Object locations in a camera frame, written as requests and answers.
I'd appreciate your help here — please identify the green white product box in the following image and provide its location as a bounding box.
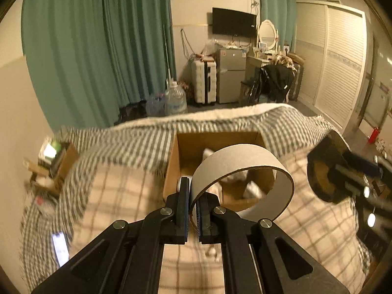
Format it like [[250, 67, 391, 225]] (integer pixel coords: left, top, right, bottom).
[[38, 137, 65, 165]]

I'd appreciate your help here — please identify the green curtain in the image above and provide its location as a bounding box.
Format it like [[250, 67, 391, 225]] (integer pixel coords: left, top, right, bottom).
[[260, 0, 297, 50], [21, 0, 176, 131]]

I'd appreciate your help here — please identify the white cloth in box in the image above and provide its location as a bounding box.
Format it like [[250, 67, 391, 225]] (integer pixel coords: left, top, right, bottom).
[[200, 148, 267, 201]]

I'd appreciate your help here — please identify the lit smartphone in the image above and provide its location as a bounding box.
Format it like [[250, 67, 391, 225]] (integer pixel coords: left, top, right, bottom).
[[52, 232, 70, 268]]

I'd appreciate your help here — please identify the black clothing on chair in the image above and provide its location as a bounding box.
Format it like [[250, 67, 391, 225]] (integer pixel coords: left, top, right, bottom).
[[260, 64, 294, 103]]

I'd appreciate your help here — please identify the large water jug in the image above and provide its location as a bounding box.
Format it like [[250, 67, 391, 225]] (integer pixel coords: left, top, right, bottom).
[[165, 80, 187, 115]]

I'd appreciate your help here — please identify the clear plastic bottle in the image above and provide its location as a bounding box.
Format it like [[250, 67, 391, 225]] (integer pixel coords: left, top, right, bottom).
[[35, 195, 57, 217]]

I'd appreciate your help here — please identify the grey checked bedsheet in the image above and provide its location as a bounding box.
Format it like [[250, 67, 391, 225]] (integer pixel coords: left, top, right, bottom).
[[21, 104, 371, 293]]

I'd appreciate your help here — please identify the red bottle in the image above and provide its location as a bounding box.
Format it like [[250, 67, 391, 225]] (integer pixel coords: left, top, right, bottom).
[[367, 127, 380, 145]]

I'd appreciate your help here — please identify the white cardboard tape ring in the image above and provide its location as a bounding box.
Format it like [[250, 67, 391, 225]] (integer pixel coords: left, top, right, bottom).
[[189, 143, 296, 231]]

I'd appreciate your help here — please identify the black wallet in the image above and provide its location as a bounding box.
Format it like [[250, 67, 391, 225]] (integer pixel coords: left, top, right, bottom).
[[307, 130, 350, 204]]

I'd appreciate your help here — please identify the white suitcase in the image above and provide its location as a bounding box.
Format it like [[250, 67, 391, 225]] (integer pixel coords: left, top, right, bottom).
[[191, 56, 217, 104]]

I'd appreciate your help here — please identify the large open cardboard box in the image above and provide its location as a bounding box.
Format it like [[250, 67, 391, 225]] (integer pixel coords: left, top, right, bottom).
[[163, 131, 276, 211]]

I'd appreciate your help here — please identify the wall mounted television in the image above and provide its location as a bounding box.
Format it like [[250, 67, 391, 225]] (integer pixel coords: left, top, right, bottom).
[[212, 7, 257, 38]]

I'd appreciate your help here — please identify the small cardboard box with items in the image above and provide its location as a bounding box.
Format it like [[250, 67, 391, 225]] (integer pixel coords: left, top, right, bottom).
[[23, 142, 79, 198]]

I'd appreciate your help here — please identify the oval vanity mirror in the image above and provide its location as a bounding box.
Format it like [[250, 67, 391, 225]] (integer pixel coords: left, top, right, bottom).
[[257, 19, 278, 50]]

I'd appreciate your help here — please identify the beige plaid blanket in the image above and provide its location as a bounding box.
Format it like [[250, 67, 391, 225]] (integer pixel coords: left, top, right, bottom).
[[68, 148, 367, 294]]

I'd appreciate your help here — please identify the white louvered wardrobe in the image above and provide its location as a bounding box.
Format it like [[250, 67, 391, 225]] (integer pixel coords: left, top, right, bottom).
[[295, 0, 368, 131]]

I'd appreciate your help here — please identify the grey mini fridge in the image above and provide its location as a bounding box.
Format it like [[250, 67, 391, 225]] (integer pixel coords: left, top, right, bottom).
[[216, 48, 246, 104]]

